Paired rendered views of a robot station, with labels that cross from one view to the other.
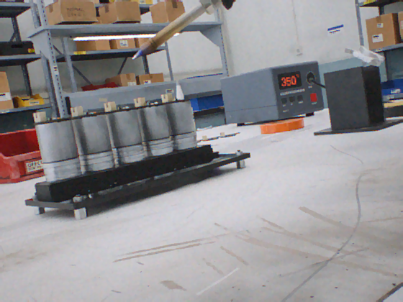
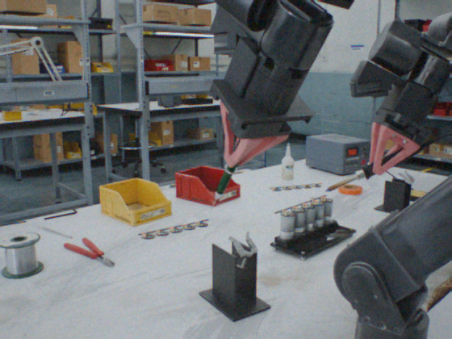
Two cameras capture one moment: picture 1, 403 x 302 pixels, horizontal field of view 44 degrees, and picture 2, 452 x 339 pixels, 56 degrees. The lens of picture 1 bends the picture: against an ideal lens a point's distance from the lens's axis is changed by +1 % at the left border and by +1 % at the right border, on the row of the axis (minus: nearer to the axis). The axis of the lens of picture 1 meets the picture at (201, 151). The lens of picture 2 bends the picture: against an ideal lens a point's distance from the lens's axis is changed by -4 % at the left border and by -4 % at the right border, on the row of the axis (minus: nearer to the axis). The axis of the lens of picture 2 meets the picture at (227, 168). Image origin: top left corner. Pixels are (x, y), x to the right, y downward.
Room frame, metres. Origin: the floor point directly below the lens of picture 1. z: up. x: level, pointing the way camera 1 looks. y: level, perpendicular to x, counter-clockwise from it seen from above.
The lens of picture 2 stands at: (-0.34, 0.22, 1.05)
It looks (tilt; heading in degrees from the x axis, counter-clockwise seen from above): 13 degrees down; 358
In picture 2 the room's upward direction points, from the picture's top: straight up
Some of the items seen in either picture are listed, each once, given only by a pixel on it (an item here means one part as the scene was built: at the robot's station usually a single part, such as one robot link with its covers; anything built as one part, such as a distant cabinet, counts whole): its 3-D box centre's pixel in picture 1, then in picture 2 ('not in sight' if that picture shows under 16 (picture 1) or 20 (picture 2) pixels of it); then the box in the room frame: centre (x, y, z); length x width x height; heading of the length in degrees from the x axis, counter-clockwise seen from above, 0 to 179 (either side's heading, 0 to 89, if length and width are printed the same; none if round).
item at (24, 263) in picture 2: not in sight; (21, 253); (0.27, 0.51, 0.78); 0.06 x 0.06 x 0.05
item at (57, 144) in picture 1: (60, 154); (287, 228); (0.35, 0.10, 0.79); 0.02 x 0.02 x 0.05
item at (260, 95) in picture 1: (270, 95); (336, 153); (0.93, -0.14, 0.80); 0.15 x 0.12 x 0.10; 32
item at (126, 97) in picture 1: (157, 94); (215, 86); (3.27, 0.22, 0.90); 1.30 x 0.06 x 0.12; 131
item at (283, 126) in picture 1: (281, 126); (350, 189); (0.69, -0.12, 0.76); 0.06 x 0.06 x 0.01
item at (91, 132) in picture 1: (94, 147); (297, 223); (0.37, 0.08, 0.79); 0.02 x 0.02 x 0.05
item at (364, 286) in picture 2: not in sight; (387, 282); (0.02, 0.06, 0.85); 0.09 x 0.06 x 0.06; 140
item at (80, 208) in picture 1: (147, 181); (315, 239); (0.37, 0.04, 0.76); 0.16 x 0.07 x 0.01; 132
